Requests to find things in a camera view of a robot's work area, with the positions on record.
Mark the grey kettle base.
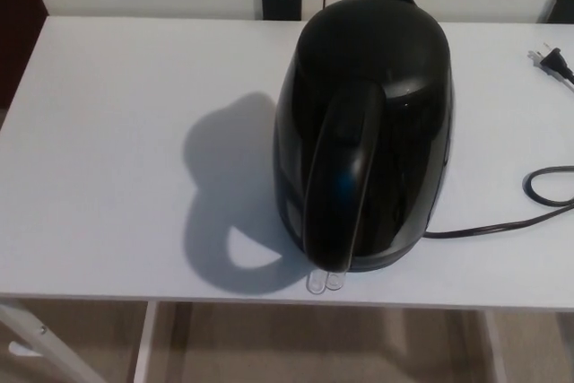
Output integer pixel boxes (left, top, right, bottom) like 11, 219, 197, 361
347, 231, 427, 274

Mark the black electric kettle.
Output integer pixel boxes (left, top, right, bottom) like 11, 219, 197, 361
272, 0, 458, 274

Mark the black rectangular box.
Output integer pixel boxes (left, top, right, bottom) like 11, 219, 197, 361
539, 0, 574, 25
260, 0, 306, 22

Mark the dark brown wooden door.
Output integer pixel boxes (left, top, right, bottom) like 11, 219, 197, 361
0, 0, 50, 109

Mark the transparent kettle switch lever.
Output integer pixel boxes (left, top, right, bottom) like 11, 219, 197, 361
304, 268, 346, 297

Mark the black power cord with plug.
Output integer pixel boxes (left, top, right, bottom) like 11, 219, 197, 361
422, 40, 574, 239

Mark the white metal table leg frame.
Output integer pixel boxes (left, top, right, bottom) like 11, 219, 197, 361
0, 300, 159, 383
480, 309, 511, 383

